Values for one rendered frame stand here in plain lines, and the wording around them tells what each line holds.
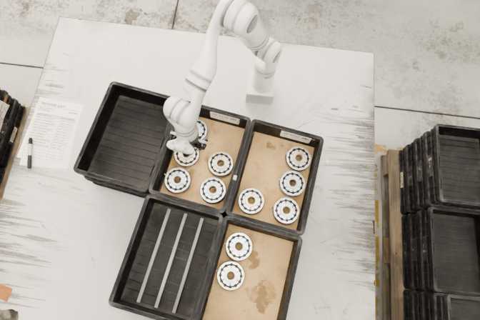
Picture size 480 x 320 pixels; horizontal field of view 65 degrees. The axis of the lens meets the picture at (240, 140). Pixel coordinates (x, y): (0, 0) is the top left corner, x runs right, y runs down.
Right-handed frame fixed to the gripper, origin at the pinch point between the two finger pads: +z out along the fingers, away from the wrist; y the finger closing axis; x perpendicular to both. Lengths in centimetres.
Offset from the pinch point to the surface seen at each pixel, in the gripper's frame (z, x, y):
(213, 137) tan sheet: 17.3, -11.1, -4.5
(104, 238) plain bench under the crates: 30, 40, 27
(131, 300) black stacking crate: 18, 58, 5
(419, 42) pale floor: 100, -153, -114
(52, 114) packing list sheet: 30, -4, 71
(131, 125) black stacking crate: 17.4, -6.2, 30.0
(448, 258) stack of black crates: 63, 1, -131
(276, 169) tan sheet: 17.5, -5.5, -33.8
